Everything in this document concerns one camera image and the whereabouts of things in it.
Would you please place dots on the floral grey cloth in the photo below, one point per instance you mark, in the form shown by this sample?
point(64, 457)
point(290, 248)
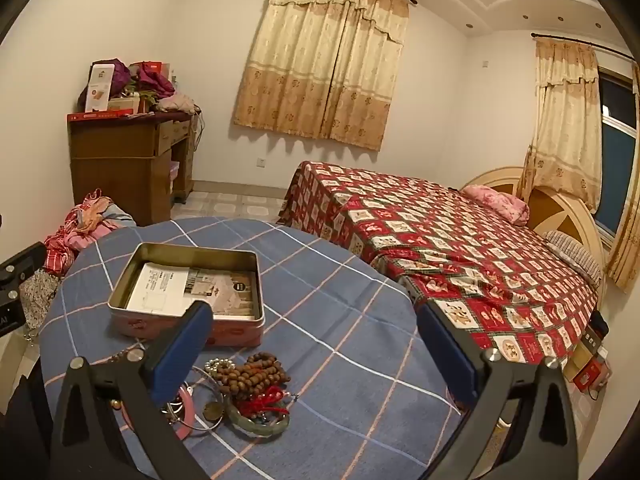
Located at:
point(37, 295)

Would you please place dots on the pink bangle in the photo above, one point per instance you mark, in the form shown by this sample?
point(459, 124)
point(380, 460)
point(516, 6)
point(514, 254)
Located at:
point(188, 427)

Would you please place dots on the brown wooden desk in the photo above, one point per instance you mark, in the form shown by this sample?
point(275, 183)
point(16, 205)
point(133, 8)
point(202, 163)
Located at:
point(115, 170)

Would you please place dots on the window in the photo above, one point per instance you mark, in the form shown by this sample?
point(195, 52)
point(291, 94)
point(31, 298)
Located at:
point(617, 170)

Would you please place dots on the pale pink cloth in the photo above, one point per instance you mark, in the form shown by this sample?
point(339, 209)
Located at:
point(175, 103)

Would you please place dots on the striped pillow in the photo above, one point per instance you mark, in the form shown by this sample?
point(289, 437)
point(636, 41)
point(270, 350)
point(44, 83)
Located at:
point(575, 255)

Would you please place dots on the round bronze pendant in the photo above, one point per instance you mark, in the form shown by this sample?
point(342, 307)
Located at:
point(213, 411)

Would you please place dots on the printed paper leaflet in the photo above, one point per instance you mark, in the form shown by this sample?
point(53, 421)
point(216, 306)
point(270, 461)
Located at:
point(160, 285)

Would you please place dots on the small red box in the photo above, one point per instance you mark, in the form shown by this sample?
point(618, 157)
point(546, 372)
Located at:
point(595, 375)

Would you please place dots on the brown cardboard box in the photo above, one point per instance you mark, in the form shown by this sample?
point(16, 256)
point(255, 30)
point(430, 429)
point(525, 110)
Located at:
point(575, 362)

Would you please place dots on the cream wooden headboard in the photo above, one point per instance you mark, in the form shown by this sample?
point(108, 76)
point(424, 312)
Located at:
point(560, 215)

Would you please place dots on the thin silver bangle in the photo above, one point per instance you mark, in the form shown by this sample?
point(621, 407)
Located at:
point(210, 427)

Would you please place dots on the narrow beige patterned curtain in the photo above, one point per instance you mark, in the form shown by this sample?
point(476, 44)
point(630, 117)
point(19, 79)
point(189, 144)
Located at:
point(560, 125)

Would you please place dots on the tall white printed box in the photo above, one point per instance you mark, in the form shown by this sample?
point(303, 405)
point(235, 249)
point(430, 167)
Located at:
point(99, 90)

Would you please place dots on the red patterned bedspread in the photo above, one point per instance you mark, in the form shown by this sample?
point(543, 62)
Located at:
point(440, 260)

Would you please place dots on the rectangular metal tin box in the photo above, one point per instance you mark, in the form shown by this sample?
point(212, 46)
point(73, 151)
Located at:
point(150, 327)

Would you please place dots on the purple cloth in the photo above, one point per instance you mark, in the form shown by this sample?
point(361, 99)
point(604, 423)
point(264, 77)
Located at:
point(120, 75)

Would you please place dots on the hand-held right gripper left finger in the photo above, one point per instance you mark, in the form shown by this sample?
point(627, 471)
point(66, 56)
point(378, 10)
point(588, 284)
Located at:
point(180, 355)

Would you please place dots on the pink pillow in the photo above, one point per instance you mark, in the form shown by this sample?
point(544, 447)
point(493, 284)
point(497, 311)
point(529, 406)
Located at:
point(495, 202)

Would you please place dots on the beige box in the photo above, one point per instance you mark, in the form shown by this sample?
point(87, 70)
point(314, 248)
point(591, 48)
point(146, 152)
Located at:
point(122, 103)

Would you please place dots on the flat red box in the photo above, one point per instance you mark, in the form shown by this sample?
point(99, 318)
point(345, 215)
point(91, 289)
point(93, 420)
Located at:
point(100, 115)

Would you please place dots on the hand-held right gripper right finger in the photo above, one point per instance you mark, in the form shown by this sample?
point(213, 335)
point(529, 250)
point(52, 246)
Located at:
point(445, 355)

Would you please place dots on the blue checked tablecloth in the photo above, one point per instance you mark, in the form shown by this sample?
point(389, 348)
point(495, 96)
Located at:
point(340, 340)

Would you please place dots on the pile of colourful clothes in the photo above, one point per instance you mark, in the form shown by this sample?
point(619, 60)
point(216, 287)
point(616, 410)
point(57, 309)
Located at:
point(85, 225)

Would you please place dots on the pink plastic basket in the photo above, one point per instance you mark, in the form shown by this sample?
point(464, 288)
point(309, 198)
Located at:
point(175, 170)

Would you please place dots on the green jade bangle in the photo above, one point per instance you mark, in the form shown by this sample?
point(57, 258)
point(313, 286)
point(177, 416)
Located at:
point(260, 433)

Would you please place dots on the magenta cloth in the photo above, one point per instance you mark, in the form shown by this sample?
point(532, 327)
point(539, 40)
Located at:
point(155, 85)

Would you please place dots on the red cardboard box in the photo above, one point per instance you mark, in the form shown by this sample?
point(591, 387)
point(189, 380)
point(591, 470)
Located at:
point(155, 66)

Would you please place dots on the wide beige patterned curtain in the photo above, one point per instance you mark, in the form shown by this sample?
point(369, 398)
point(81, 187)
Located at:
point(320, 60)

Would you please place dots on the beige curtain beside window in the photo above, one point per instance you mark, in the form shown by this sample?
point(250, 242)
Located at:
point(627, 240)

